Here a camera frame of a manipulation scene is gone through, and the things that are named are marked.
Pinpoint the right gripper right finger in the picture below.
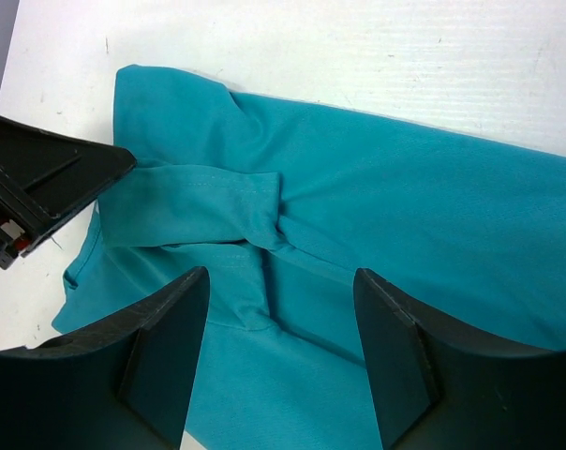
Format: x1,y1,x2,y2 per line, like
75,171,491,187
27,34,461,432
353,269,566,449

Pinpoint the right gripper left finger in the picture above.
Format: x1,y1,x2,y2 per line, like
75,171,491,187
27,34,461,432
0,267,210,449

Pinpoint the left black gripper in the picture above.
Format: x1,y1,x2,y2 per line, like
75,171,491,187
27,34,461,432
0,116,136,269

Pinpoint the teal t-shirt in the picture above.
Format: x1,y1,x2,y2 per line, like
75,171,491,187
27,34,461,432
52,66,566,449

